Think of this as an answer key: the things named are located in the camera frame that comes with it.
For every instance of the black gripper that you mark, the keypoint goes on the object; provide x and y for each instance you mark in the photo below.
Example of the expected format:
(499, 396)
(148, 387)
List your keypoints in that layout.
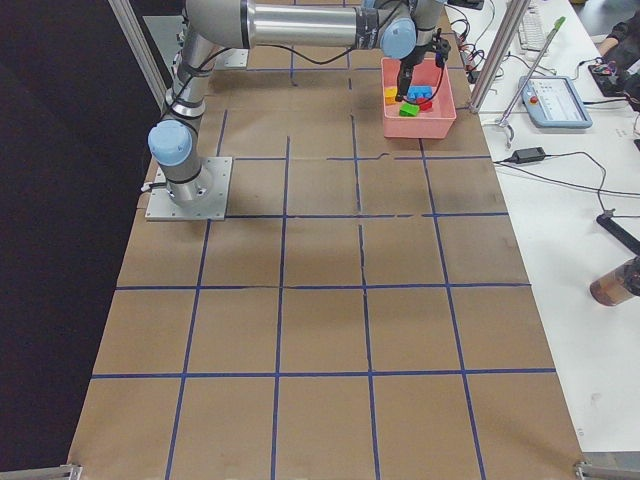
(411, 59)

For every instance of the blue toy block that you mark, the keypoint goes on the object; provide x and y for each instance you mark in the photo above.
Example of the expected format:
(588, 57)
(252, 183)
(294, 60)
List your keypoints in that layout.
(417, 92)

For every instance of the red toy block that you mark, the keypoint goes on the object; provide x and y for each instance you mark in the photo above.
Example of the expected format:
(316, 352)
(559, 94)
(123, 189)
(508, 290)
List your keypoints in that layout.
(426, 105)

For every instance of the yellow toy block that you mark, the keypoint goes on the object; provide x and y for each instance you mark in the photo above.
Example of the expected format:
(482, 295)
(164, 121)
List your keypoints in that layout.
(391, 96)

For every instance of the green toy block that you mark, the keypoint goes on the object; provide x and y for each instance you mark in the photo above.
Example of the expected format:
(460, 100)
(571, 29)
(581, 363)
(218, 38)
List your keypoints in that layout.
(409, 110)

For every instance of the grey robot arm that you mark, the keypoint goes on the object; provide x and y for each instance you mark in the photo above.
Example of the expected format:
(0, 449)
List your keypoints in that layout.
(235, 57)
(192, 187)

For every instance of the pink plastic box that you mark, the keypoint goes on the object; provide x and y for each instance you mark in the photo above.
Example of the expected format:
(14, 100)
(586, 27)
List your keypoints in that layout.
(432, 124)

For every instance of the white keyboard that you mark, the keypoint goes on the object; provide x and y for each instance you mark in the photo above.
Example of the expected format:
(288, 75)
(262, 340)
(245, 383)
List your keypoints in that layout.
(531, 36)

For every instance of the teach pendant tablet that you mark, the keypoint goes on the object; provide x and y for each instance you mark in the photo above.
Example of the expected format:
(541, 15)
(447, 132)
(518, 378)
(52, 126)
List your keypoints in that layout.
(553, 102)

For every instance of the black power adapter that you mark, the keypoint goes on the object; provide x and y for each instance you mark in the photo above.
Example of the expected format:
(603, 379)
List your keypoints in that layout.
(528, 155)

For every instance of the brown drink bottle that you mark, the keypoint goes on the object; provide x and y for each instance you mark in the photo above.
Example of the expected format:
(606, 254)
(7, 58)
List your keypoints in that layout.
(618, 285)

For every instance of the aluminium frame post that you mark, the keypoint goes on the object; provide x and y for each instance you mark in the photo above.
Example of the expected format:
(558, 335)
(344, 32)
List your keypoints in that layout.
(505, 33)

